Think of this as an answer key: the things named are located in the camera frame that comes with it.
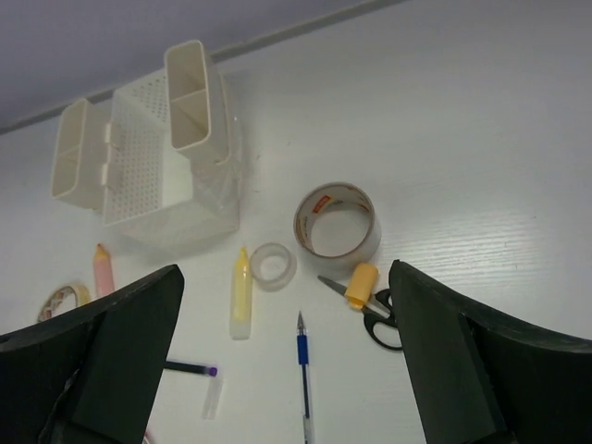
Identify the pink highlighter marker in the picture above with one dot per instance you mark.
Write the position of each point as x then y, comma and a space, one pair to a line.
103, 273

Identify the large clear packing tape roll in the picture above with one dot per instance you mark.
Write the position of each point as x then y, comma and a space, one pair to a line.
337, 228

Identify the black handled scissors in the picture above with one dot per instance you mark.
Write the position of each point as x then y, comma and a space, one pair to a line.
377, 311

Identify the purple gel pen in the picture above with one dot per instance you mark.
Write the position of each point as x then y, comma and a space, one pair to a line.
197, 369

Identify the yellow highlighter marker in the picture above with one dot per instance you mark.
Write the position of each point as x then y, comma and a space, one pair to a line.
241, 298

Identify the yellow highlighter cap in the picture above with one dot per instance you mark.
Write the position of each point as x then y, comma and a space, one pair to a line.
359, 290

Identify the clear pen cap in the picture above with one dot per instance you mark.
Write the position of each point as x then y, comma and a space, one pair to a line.
212, 398

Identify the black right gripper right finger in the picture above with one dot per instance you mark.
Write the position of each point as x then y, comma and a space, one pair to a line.
482, 376

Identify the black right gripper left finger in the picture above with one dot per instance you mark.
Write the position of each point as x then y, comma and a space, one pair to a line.
90, 375

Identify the blue ballpoint pen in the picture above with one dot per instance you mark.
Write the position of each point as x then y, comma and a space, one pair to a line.
303, 361

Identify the small clear tape roll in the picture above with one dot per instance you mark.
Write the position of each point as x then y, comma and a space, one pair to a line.
273, 266

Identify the patterned washi tape roll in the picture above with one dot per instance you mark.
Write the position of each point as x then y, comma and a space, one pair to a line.
70, 296

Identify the white perforated organizer basket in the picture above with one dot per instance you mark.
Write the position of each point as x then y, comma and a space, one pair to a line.
162, 166

